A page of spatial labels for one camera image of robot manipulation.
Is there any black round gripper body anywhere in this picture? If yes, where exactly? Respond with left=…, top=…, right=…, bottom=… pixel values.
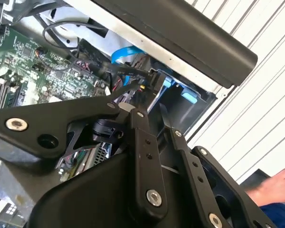
left=26, top=142, right=202, bottom=228

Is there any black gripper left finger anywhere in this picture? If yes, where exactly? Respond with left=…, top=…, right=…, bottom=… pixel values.
left=0, top=96, right=169, bottom=223

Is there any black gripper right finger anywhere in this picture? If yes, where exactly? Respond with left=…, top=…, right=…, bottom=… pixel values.
left=159, top=103, right=276, bottom=228

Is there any hard disk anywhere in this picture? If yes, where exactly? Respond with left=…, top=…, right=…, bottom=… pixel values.
left=160, top=77, right=200, bottom=105

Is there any black sleeved disk wire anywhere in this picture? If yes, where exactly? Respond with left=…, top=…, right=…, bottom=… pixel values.
left=75, top=58, right=162, bottom=88

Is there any blue disk wire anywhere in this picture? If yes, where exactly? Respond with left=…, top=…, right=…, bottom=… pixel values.
left=111, top=46, right=147, bottom=87

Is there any person's hand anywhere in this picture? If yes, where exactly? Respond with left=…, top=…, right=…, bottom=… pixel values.
left=261, top=167, right=285, bottom=207

